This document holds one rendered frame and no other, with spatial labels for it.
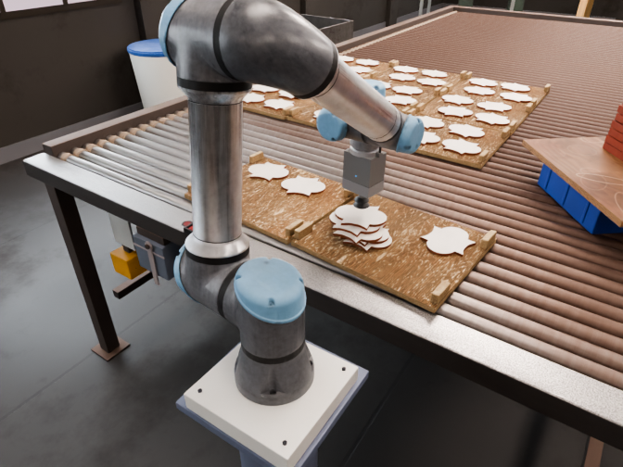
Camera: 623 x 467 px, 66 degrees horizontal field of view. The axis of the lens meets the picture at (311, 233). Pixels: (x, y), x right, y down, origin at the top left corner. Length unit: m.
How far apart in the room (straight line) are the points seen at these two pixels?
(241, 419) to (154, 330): 1.58
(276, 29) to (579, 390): 0.81
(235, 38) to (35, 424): 1.84
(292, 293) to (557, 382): 0.53
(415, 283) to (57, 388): 1.66
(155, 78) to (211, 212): 3.76
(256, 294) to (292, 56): 0.36
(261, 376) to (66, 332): 1.79
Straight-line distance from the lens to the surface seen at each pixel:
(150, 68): 4.52
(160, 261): 1.49
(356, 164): 1.17
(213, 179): 0.79
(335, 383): 0.93
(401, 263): 1.17
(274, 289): 0.77
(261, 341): 0.81
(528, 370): 1.03
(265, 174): 1.55
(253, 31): 0.66
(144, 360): 2.30
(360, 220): 1.24
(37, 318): 2.71
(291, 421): 0.88
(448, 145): 1.82
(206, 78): 0.73
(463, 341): 1.04
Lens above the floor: 1.63
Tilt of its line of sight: 33 degrees down
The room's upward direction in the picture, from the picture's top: straight up
